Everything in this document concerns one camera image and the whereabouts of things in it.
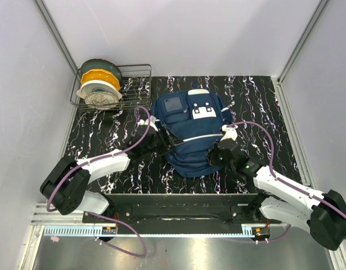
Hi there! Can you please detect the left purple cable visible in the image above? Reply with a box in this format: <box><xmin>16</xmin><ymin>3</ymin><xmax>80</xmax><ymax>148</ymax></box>
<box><xmin>46</xmin><ymin>106</ymin><xmax>152</xmax><ymax>257</ymax></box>

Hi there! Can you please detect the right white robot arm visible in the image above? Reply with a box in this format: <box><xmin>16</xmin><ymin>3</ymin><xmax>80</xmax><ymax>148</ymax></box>
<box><xmin>208</xmin><ymin>139</ymin><xmax>346</xmax><ymax>251</ymax></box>

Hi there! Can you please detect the white plate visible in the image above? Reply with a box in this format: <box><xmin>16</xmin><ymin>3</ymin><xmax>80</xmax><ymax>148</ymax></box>
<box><xmin>77</xmin><ymin>80</ymin><xmax>122</xmax><ymax>100</ymax></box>

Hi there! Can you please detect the aluminium front rail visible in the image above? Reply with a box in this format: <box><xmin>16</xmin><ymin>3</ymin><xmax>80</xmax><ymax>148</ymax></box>
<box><xmin>30</xmin><ymin>202</ymin><xmax>338</xmax><ymax>226</ymax></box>

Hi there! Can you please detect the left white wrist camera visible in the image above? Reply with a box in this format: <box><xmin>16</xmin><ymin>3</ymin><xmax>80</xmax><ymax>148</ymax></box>
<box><xmin>138</xmin><ymin>116</ymin><xmax>158</xmax><ymax>132</ymax></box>

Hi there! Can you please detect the black wire dish rack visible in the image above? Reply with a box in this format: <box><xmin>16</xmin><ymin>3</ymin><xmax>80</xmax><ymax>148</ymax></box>
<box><xmin>70</xmin><ymin>64</ymin><xmax>152</xmax><ymax>111</ymax></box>

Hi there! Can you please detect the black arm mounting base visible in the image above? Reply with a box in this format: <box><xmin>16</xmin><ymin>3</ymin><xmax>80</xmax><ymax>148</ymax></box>
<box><xmin>106</xmin><ymin>194</ymin><xmax>267</xmax><ymax>237</ymax></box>

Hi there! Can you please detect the dark green plate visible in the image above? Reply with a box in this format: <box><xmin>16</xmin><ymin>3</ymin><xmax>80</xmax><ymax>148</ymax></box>
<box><xmin>80</xmin><ymin>58</ymin><xmax>122</xmax><ymax>82</ymax></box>

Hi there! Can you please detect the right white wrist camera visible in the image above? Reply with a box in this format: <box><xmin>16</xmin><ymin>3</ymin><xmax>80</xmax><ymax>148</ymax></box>
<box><xmin>221</xmin><ymin>125</ymin><xmax>238</xmax><ymax>141</ymax></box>

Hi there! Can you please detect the yellow plate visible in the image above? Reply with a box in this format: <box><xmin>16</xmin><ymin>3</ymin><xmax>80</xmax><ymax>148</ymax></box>
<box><xmin>80</xmin><ymin>69</ymin><xmax>121</xmax><ymax>91</ymax></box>

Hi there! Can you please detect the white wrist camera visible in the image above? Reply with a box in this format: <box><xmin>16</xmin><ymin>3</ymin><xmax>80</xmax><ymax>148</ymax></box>
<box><xmin>138</xmin><ymin>116</ymin><xmax>158</xmax><ymax>132</ymax></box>
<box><xmin>221</xmin><ymin>125</ymin><xmax>238</xmax><ymax>141</ymax></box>

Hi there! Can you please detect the purple cable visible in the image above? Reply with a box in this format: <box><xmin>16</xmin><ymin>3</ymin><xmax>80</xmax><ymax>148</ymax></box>
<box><xmin>224</xmin><ymin>121</ymin><xmax>346</xmax><ymax>245</ymax></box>
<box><xmin>46</xmin><ymin>106</ymin><xmax>152</xmax><ymax>257</ymax></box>

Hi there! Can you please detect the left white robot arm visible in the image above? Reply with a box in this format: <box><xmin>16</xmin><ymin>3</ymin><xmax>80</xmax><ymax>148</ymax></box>
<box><xmin>40</xmin><ymin>124</ymin><xmax>183</xmax><ymax>223</ymax></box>

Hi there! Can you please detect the navy blue student backpack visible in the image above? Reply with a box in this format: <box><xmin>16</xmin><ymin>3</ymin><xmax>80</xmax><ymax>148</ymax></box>
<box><xmin>150</xmin><ymin>88</ymin><xmax>232</xmax><ymax>178</ymax></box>

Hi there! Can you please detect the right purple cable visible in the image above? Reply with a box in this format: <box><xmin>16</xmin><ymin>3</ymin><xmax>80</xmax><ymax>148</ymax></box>
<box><xmin>224</xmin><ymin>121</ymin><xmax>346</xmax><ymax>245</ymax></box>

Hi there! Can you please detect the grey patterned plate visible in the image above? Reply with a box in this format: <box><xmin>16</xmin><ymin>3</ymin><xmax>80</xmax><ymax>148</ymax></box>
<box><xmin>84</xmin><ymin>92</ymin><xmax>119</xmax><ymax>110</ymax></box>

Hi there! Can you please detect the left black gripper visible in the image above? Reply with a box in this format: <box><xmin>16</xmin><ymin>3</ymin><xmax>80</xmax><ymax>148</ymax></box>
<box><xmin>142</xmin><ymin>125</ymin><xmax>183</xmax><ymax>157</ymax></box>

